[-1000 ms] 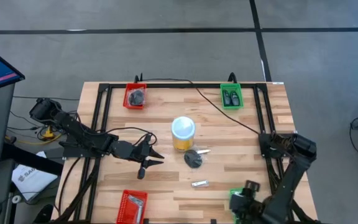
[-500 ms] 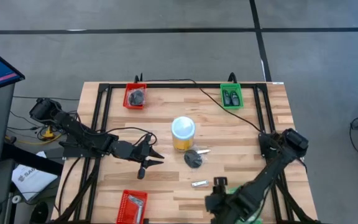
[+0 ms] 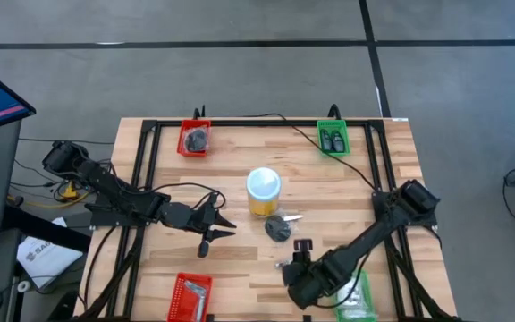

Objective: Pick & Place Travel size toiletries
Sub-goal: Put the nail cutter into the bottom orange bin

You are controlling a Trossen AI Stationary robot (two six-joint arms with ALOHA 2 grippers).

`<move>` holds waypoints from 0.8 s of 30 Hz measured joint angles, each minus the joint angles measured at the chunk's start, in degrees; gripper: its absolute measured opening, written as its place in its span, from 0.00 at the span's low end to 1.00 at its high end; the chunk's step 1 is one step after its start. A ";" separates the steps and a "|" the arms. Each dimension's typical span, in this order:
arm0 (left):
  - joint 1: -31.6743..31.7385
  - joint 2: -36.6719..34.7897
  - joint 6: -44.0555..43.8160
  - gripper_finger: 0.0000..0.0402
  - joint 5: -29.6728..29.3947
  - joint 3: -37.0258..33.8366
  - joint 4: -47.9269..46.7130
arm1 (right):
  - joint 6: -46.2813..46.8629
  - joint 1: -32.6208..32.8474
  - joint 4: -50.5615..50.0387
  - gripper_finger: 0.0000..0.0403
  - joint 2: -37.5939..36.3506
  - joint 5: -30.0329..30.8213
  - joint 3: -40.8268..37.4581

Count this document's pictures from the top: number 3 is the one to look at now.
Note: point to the white printed paper sheet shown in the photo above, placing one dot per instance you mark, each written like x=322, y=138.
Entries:
x=43, y=261

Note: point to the black oblong toiletry item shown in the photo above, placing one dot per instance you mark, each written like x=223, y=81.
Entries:
x=338, y=142
x=326, y=141

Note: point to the black arched bracket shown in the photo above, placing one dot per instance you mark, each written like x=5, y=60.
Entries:
x=333, y=106
x=203, y=112

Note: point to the bagged white cotton balls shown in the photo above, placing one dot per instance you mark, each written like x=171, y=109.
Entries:
x=356, y=299

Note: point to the yellow label disinfecting wipes canister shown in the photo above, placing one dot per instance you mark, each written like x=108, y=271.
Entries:
x=263, y=185

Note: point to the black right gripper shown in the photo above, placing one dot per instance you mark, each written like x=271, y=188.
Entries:
x=303, y=264

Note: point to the black aluminium table frame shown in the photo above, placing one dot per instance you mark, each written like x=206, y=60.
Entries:
x=239, y=122

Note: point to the green plastic basket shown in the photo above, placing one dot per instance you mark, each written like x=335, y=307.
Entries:
x=370, y=293
x=333, y=153

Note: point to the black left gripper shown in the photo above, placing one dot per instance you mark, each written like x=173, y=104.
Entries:
x=204, y=219

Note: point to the red plastic basket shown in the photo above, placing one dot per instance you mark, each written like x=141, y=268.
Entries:
x=177, y=299
x=182, y=134

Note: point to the black diagonal beam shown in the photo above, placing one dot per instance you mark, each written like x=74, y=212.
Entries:
x=47, y=230

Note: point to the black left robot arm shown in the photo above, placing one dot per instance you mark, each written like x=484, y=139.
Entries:
x=119, y=197

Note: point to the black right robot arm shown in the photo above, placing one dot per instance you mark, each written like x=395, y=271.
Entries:
x=374, y=232

